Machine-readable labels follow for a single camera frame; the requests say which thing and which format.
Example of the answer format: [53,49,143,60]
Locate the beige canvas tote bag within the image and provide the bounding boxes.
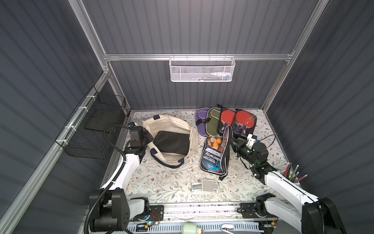
[142,115,199,169]

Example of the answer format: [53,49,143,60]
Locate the Deerway ping pong set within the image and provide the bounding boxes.
[200,136,224,176]

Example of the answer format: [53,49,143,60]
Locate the red ping pong paddle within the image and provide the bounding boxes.
[220,109,236,126]

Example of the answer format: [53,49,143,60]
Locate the olive green paddle case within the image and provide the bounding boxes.
[206,107,221,137]

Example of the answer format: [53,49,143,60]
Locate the purple paddle case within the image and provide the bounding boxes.
[195,107,210,137]

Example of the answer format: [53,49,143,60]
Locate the black paddle case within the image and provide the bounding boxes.
[218,107,236,136]

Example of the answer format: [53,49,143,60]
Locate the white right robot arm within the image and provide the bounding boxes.
[230,139,346,234]

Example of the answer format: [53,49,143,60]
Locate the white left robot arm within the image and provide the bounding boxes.
[83,122,153,234]

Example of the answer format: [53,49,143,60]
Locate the white pencil cup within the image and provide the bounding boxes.
[281,162,308,186]

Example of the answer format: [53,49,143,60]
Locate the floral table mat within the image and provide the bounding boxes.
[126,110,288,203]

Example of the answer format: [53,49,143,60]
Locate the pale green round canister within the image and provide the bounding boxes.
[182,223,204,234]

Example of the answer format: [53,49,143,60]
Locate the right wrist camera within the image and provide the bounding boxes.
[246,134,258,149]

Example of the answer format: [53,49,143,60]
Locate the black corrugated cable conduit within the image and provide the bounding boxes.
[83,124,138,234]

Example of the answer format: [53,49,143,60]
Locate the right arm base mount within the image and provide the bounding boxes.
[236,202,278,219]

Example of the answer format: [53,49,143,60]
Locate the black wire wall basket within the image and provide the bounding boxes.
[55,89,127,160]

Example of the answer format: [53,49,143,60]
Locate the grey plastic bracket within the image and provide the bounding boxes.
[191,179,219,194]

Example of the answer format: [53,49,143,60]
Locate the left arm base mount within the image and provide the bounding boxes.
[133,205,165,222]

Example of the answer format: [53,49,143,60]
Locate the white wire mesh basket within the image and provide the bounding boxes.
[168,56,236,82]

